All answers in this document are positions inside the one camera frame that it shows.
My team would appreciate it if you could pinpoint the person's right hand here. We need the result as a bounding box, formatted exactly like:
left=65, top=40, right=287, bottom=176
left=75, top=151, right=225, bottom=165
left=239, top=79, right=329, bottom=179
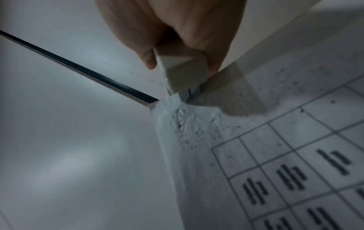
left=95, top=0, right=248, bottom=78

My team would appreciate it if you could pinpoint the grey stapler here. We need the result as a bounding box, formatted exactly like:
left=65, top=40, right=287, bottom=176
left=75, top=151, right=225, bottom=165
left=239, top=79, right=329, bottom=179
left=152, top=41, right=220, bottom=104

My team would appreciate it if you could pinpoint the stack of printed paper sheets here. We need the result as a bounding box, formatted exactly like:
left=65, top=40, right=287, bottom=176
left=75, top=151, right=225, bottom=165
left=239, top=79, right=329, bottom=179
left=148, top=9, right=364, bottom=230

